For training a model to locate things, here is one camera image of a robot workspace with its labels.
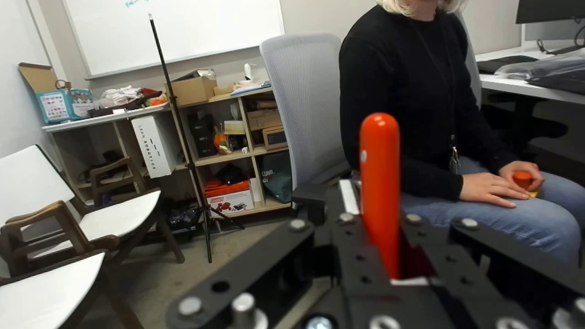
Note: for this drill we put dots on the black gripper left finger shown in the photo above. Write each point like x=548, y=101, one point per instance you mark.
x=348, y=196

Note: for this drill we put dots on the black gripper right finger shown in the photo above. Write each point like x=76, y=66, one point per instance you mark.
x=418, y=256

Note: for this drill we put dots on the grey office chair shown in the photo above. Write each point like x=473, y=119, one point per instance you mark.
x=304, y=102

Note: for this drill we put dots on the person in black sweater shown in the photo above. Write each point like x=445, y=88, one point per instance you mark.
x=414, y=91

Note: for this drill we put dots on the cluttered desk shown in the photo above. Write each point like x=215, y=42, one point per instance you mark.
x=202, y=157

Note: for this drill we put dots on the thin black pole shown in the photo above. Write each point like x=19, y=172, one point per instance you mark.
x=184, y=134

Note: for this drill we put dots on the small open cardboard box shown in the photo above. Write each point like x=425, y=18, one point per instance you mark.
x=195, y=90

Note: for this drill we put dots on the white printed box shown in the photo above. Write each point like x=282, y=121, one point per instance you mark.
x=155, y=146

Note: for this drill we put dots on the white office desk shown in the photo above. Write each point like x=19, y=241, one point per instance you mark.
x=531, y=88

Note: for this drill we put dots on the black computer monitor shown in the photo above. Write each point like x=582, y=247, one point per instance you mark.
x=549, y=9

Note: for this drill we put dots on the blue printed bag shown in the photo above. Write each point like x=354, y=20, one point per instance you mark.
x=56, y=104

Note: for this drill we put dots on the wooden chair white seat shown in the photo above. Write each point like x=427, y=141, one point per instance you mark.
x=43, y=293
x=38, y=183

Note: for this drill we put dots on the large wall whiteboard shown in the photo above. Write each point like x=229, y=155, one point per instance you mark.
x=184, y=27

